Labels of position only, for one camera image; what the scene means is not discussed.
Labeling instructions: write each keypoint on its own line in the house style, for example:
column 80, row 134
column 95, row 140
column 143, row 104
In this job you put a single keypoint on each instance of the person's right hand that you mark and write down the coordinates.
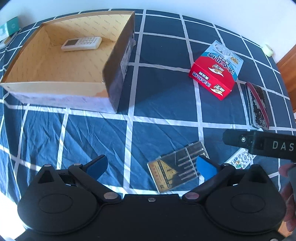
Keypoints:
column 287, row 194

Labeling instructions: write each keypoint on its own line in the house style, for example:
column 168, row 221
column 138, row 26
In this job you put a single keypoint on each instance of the clear screwdriver set case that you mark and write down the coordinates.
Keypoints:
column 176, row 168

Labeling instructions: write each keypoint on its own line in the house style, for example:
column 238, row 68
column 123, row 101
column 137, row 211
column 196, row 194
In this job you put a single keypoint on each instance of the red and blue carton box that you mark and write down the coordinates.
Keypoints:
column 217, row 70

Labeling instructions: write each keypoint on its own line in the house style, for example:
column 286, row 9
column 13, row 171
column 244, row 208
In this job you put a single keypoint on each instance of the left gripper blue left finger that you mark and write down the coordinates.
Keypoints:
column 97, row 167

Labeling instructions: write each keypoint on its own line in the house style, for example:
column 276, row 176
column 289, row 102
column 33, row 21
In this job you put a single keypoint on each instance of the open cardboard shoe box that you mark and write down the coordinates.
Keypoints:
column 42, row 74

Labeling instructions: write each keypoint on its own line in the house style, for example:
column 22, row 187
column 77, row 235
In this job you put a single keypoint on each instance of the blue white checked bedsheet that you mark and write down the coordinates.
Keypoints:
column 161, row 110

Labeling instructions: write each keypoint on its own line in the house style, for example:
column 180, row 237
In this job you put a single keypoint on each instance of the white tape roll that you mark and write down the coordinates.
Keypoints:
column 267, row 50

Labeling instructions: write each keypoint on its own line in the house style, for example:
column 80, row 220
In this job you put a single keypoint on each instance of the wooden furniture edge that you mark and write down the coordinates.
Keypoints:
column 287, row 68

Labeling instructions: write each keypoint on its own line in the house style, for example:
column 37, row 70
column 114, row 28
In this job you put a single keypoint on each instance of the flat item under teal box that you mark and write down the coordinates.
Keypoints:
column 5, row 42

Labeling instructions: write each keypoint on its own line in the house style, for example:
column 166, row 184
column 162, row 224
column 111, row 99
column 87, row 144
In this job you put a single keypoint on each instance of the white multicolour button remote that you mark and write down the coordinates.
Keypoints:
column 241, row 159

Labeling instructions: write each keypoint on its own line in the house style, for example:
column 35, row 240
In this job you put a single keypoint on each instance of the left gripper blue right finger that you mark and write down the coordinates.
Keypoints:
column 206, row 167

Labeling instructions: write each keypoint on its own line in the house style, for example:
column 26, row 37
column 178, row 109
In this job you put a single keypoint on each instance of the white air conditioner remote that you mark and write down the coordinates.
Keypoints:
column 80, row 44

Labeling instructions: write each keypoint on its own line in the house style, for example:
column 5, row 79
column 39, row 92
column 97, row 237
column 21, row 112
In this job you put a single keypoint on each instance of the teal and white small box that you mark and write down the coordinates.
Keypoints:
column 10, row 27

